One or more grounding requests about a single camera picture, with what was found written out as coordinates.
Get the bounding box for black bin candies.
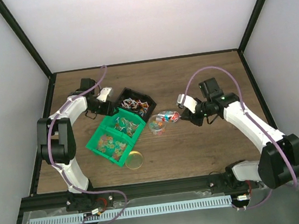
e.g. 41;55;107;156
116;87;157;122

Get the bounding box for clear plastic jar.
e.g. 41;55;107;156
148;115;167;136

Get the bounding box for green bin gummy candies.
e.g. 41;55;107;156
86;125;134;167

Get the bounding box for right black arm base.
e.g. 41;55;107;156
206;160;261;193

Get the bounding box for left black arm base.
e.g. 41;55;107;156
66;193;114;212

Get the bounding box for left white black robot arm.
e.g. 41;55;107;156
36;78;118;209

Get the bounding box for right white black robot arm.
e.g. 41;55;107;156
177;78;299;190

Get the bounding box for gold jar lid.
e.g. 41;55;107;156
125;151;144;170

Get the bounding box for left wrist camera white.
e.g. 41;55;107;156
96;87;114;103

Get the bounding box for light blue slotted cable duct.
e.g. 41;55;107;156
28;196;232;224

